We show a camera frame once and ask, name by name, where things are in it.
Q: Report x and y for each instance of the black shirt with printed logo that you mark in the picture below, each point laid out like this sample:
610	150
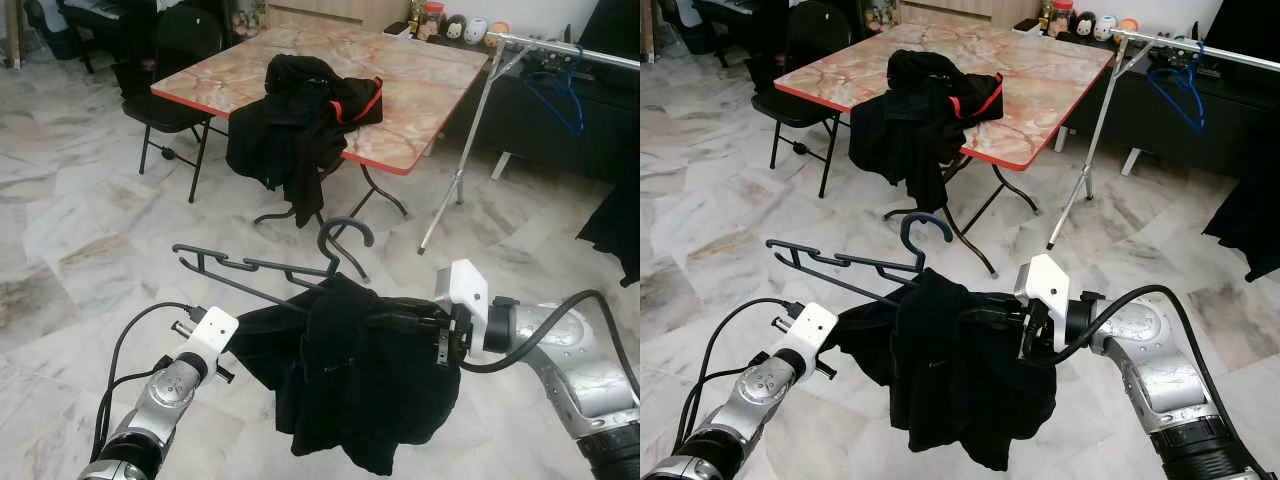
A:
950	380
350	380

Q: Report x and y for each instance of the black plastic hanger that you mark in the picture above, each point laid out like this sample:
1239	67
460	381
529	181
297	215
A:
850	260
260	266

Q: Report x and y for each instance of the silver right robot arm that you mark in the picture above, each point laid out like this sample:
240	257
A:
575	360
1160	355

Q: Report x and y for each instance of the blue plastic hanger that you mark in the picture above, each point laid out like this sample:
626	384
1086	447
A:
1190	95
570	100

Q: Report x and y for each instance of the navy polo shirt red trim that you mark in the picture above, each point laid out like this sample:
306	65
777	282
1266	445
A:
1250	220
620	230

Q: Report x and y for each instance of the black garment with red trim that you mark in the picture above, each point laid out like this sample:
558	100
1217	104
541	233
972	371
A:
915	125
290	130

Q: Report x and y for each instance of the marble pattern folding table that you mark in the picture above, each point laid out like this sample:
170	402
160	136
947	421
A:
1040	85
400	90

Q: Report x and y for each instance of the black TV cabinet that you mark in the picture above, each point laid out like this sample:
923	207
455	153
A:
1170	115
560	120

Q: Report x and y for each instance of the white box with black top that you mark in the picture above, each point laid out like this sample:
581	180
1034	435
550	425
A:
397	28
1026	24

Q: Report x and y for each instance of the black mouse round plush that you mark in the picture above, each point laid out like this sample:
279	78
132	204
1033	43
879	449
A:
1085	24
456	29

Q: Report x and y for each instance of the white round plush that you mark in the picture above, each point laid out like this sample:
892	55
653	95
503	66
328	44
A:
1104	27
476	31

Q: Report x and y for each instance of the clear jar with red lid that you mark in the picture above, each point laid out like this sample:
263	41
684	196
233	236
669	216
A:
432	20
1061	16

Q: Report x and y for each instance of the orange round plush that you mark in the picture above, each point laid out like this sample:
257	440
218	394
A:
1128	25
497	30

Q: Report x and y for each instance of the beige wooden sideboard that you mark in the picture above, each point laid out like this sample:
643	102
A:
330	12
960	10

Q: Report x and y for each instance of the blue and gold trophy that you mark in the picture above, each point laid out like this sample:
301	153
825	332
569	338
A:
1044	10
415	12

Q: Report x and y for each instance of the black folding chair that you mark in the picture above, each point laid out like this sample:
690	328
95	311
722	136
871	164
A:
175	60
800	55

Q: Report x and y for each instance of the black flat television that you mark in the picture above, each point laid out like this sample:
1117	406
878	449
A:
615	25
1245	25

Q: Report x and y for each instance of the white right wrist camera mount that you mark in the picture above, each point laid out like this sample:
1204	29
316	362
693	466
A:
1045	285
465	290

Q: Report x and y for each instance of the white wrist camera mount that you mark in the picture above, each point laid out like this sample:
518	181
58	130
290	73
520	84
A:
1045	285
465	290
212	327
812	322

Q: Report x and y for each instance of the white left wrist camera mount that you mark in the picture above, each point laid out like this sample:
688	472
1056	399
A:
212	327
812	322

